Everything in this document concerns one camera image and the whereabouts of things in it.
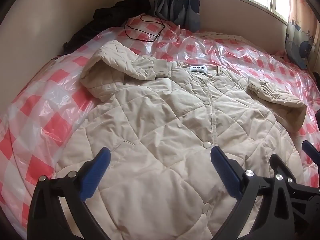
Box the beige quilted jacket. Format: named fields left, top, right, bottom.
left=54, top=39, right=307, bottom=240

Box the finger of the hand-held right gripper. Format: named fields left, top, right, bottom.
left=269, top=154, right=300, bottom=184
left=302, top=140, right=320, bottom=167

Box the red checkered plastic sheet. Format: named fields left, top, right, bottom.
left=0, top=14, right=320, bottom=220

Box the black clothes pile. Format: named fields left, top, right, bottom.
left=62, top=0, right=152, bottom=53

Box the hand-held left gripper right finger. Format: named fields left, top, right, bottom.
left=210, top=145, right=296, bottom=240

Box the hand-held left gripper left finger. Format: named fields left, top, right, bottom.
left=27, top=147, right=111, bottom=240

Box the blue dotted curtain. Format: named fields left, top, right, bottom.
left=155, top=0, right=201, bottom=32

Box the cartoon whale curtain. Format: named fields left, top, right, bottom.
left=285, top=0, right=317, bottom=69

